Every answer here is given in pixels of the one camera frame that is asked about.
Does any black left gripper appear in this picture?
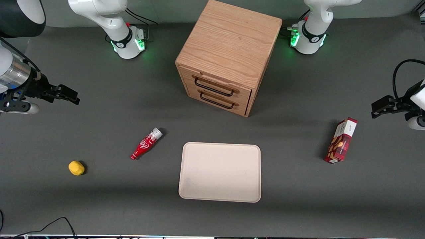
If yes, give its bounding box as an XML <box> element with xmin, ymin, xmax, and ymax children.
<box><xmin>371</xmin><ymin>80</ymin><xmax>420</xmax><ymax>119</ymax></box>

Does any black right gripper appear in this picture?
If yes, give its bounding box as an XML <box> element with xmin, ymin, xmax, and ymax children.
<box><xmin>32</xmin><ymin>74</ymin><xmax>80</xmax><ymax>105</ymax></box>

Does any wooden drawer with wide opening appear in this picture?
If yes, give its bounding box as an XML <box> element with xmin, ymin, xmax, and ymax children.
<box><xmin>179</xmin><ymin>64</ymin><xmax>253</xmax><ymax>103</ymax></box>

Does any black metal drawer handle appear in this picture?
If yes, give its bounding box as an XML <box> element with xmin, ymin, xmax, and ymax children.
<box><xmin>194</xmin><ymin>77</ymin><xmax>235</xmax><ymax>98</ymax></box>
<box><xmin>200</xmin><ymin>92</ymin><xmax>235</xmax><ymax>110</ymax></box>

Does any wooden drawer cabinet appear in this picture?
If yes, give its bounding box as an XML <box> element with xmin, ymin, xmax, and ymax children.
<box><xmin>175</xmin><ymin>0</ymin><xmax>283</xmax><ymax>118</ymax></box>

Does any red snack box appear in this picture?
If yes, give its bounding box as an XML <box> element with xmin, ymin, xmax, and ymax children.
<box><xmin>324</xmin><ymin>117</ymin><xmax>358</xmax><ymax>164</ymax></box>

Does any yellow lemon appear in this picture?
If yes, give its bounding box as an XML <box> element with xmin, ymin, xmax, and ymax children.
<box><xmin>68</xmin><ymin>161</ymin><xmax>85</xmax><ymax>176</ymax></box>

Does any red cola bottle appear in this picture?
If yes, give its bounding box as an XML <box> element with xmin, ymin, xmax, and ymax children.
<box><xmin>130</xmin><ymin>128</ymin><xmax>164</xmax><ymax>161</ymax></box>

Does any beige rectangular tray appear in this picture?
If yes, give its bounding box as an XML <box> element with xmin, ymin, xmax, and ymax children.
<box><xmin>178</xmin><ymin>142</ymin><xmax>262</xmax><ymax>203</ymax></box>

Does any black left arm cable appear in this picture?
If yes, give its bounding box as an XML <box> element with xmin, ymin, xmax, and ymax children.
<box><xmin>392</xmin><ymin>59</ymin><xmax>425</xmax><ymax>101</ymax></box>

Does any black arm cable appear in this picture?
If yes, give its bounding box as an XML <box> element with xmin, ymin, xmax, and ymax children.
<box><xmin>0</xmin><ymin>37</ymin><xmax>43</xmax><ymax>74</ymax></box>
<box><xmin>392</xmin><ymin>59</ymin><xmax>425</xmax><ymax>101</ymax></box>

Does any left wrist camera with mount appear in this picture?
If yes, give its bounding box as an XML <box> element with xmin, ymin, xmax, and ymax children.
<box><xmin>404</xmin><ymin>112</ymin><xmax>425</xmax><ymax>131</ymax></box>

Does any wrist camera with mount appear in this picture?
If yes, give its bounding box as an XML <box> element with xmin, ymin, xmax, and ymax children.
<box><xmin>404</xmin><ymin>112</ymin><xmax>425</xmax><ymax>131</ymax></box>
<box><xmin>0</xmin><ymin>99</ymin><xmax>40</xmax><ymax>115</ymax></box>

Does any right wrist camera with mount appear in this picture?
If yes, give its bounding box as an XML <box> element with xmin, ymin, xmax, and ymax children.
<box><xmin>0</xmin><ymin>99</ymin><xmax>40</xmax><ymax>115</ymax></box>

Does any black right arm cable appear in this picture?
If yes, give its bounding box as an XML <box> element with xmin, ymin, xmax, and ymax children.
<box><xmin>0</xmin><ymin>37</ymin><xmax>43</xmax><ymax>74</ymax></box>

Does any black right base cable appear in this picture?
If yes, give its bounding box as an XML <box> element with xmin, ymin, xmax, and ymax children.
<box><xmin>125</xmin><ymin>7</ymin><xmax>159</xmax><ymax>43</ymax></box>

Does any black cable at table edge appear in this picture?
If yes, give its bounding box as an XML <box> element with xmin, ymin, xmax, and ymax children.
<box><xmin>0</xmin><ymin>209</ymin><xmax>77</xmax><ymax>239</ymax></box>

